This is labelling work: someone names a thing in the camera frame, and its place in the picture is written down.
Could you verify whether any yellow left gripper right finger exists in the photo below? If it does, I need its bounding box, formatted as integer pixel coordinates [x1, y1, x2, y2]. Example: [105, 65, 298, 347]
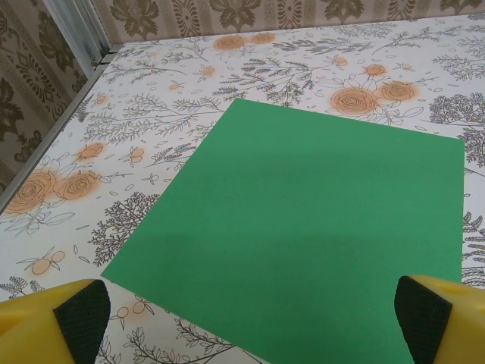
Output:
[393, 275, 485, 364]

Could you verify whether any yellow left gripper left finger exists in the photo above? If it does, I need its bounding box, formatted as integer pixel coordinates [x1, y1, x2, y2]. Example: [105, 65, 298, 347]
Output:
[0, 279, 111, 364]

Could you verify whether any green paper sheet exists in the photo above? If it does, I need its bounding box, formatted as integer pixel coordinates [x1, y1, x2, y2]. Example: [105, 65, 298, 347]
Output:
[100, 97, 466, 364]

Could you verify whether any floral patterned table cover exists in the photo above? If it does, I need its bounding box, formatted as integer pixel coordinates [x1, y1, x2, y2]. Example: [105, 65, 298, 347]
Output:
[0, 13, 485, 364]

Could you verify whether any aluminium side rail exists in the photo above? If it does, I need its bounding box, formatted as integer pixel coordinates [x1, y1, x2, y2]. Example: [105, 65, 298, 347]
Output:
[0, 52, 114, 213]

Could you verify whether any aluminium corner post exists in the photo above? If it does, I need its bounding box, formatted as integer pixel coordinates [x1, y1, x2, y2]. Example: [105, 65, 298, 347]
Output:
[43, 0, 117, 75]

